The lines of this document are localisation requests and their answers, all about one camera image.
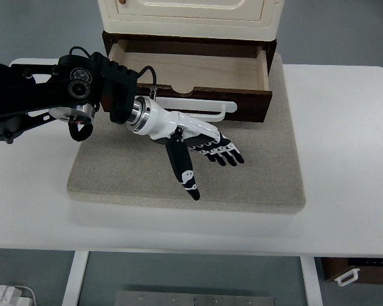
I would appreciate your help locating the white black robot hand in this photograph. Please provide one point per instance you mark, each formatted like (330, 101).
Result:
(166, 122)

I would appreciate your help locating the dark brown wooden drawer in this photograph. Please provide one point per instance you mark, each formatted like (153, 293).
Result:
(198, 70)

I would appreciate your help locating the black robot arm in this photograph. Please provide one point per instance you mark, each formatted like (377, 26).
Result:
(51, 92)

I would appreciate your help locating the cream cabinet body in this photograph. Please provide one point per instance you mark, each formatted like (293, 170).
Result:
(191, 27)

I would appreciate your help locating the beige fabric mat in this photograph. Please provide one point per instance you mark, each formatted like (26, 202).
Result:
(131, 172)

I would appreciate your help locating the grey metal plate with screws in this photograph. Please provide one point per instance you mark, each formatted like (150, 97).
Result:
(194, 299)

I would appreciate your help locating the white table leg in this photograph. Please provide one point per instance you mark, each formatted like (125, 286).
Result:
(75, 280)
(311, 283)

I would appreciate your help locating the white power adapter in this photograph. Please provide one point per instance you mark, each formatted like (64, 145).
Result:
(4, 294)

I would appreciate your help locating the brown wooden box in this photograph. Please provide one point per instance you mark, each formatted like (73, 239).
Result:
(376, 274)

